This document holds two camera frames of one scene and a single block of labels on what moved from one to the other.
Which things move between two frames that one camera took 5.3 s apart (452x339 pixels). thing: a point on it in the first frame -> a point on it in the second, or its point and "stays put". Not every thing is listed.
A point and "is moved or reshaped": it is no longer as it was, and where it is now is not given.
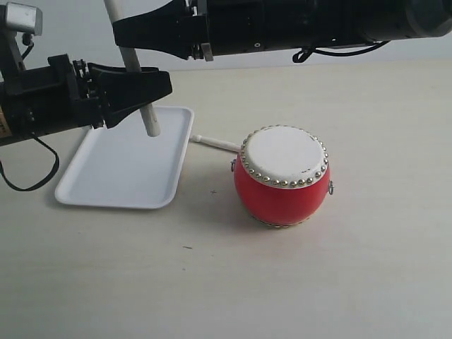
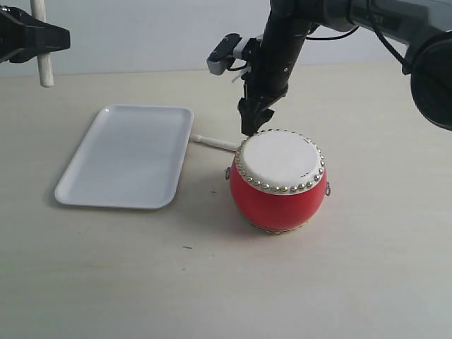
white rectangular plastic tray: [122, 166] stays put
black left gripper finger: [140, 90] -> [23, 37]
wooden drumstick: [223, 144] stays put
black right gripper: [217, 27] -> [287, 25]
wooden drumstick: [116, 12] is moved or reshaped
